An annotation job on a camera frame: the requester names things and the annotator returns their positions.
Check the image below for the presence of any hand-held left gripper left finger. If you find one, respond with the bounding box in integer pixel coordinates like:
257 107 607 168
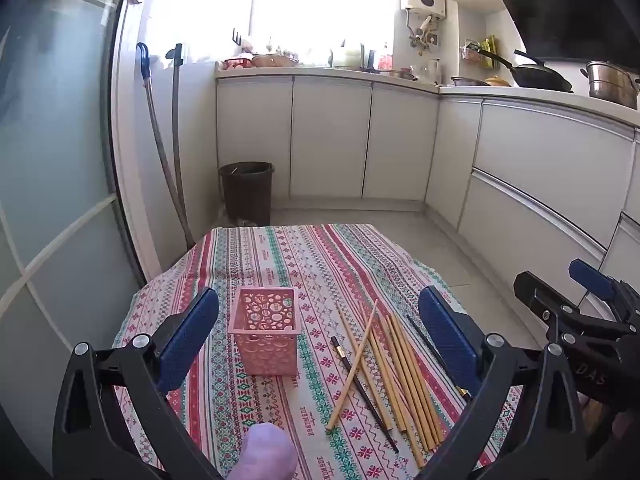
52 287 223 480

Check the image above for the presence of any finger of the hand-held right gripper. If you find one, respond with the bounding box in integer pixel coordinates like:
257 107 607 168
514 271 581 333
569 259 640 311

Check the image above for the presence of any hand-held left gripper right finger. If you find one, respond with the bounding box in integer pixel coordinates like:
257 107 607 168
419 285 586 480

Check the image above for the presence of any black chopstick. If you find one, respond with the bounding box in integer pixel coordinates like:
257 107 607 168
330 336 400 454
405 315 472 400

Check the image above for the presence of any pile of wooden chopsticks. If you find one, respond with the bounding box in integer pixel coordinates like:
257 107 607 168
325 300 446 468

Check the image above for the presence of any pink perforated plastic basket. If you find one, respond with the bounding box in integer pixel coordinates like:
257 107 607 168
227 287 303 377

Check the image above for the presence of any person's left hand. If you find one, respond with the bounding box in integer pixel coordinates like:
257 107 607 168
241 422 297 480

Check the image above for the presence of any white base cabinet with drawers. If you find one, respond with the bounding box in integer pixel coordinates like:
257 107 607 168
425 85 640 311

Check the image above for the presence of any striped patterned tablecloth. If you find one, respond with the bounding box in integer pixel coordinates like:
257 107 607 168
112 224 526 480

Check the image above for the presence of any brown plastic trash bin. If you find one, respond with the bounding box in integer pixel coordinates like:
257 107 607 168
218 161 275 227

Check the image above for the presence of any stainless steel pot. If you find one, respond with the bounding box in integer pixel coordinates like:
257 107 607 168
580 61 640 110

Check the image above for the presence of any black wok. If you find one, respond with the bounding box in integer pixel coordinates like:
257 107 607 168
477 47 575 93

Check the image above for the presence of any black-capped mop pole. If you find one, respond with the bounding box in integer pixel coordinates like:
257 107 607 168
166 43 197 250

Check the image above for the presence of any frosted glass sliding door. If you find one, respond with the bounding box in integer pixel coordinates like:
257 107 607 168
0 0 143 480

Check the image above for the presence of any white base cabinet with doors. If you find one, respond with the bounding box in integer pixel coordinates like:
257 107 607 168
215 65 442 202

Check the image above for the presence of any black range hood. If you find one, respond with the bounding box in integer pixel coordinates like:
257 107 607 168
480 0 640 63

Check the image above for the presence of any water heater pipes and valve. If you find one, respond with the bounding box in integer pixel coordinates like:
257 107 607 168
406 9 441 57

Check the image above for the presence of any brown woven bowl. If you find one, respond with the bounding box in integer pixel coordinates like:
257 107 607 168
251 53 300 68

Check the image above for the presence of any bright window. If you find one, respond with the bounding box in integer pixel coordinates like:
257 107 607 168
145 0 406 61

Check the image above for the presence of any blue-handled mop pole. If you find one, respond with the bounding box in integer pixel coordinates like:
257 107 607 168
136 42 193 248

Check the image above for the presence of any wall-mounted utensil rack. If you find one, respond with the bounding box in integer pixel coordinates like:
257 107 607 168
460 35 501 69

